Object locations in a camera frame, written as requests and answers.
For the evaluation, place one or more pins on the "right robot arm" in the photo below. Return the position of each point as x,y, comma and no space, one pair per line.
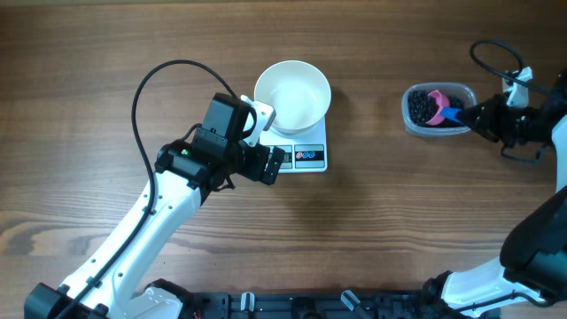
532,263

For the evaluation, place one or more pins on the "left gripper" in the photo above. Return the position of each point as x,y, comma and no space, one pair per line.
255,170

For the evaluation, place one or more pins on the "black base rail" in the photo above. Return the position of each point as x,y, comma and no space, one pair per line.
248,305

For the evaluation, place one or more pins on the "pink scoop blue handle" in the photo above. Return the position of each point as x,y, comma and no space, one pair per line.
439,102

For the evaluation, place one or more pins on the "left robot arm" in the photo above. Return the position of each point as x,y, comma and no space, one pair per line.
185,174

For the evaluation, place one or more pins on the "black beans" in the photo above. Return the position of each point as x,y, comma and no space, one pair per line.
419,107

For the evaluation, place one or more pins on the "white bowl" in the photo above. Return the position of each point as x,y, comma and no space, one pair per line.
299,92

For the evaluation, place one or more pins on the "white digital kitchen scale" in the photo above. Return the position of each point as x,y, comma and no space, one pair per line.
305,151

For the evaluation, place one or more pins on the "clear plastic container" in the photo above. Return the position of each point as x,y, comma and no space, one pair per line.
462,91

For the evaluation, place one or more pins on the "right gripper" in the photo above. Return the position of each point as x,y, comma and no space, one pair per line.
486,124

